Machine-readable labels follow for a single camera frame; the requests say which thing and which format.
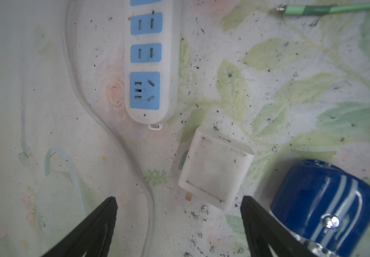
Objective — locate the white usb power adapter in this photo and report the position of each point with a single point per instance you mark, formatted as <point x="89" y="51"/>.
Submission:
<point x="215" y="167"/>

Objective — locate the blue electric shaver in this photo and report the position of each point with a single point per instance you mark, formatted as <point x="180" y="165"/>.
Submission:
<point x="323" y="204"/>

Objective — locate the white blue power strip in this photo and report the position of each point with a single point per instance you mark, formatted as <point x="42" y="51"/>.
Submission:
<point x="152" y="51"/>

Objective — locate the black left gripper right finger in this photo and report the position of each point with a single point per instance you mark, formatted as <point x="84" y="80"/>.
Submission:
<point x="265" y="235"/>

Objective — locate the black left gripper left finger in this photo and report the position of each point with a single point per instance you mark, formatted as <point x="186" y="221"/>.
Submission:
<point x="92" y="237"/>

